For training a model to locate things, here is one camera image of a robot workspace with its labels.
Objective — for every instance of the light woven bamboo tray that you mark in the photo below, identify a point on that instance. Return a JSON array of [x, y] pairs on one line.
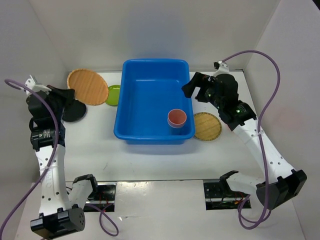
[[207, 126]]

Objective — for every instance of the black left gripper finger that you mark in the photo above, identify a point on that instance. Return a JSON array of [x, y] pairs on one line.
[[68, 94], [65, 104]]

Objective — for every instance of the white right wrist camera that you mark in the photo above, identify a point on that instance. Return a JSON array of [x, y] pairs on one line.
[[220, 68]]

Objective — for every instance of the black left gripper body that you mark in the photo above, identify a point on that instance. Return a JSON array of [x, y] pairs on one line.
[[58, 101]]

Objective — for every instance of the green plastic plate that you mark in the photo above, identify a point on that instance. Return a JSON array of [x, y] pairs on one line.
[[113, 95]]

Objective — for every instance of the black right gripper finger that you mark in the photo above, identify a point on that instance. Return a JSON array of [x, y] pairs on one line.
[[199, 80], [204, 95]]

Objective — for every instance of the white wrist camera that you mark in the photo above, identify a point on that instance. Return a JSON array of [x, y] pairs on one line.
[[220, 68], [32, 84]]

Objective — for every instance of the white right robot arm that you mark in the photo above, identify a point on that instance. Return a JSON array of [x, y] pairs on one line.
[[281, 181]]

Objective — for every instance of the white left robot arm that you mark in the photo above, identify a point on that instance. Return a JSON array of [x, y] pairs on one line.
[[61, 212]]

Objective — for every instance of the pink plastic cup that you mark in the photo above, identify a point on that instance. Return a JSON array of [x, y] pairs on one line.
[[176, 118]]

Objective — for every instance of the blue plastic bin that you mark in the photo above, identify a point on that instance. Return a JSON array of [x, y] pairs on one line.
[[150, 88]]

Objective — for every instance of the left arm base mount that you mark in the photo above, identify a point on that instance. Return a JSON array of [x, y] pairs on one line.
[[104, 198]]

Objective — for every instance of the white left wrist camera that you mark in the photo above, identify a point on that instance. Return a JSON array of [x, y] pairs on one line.
[[32, 84]]

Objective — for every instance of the orange woven bamboo tray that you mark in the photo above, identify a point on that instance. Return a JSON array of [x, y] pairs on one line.
[[90, 87]]

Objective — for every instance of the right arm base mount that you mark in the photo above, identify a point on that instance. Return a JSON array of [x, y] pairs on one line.
[[217, 199]]

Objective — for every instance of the black round plate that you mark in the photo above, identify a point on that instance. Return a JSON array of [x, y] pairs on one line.
[[74, 112]]

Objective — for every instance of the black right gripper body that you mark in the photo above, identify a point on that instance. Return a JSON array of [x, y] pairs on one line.
[[212, 97]]

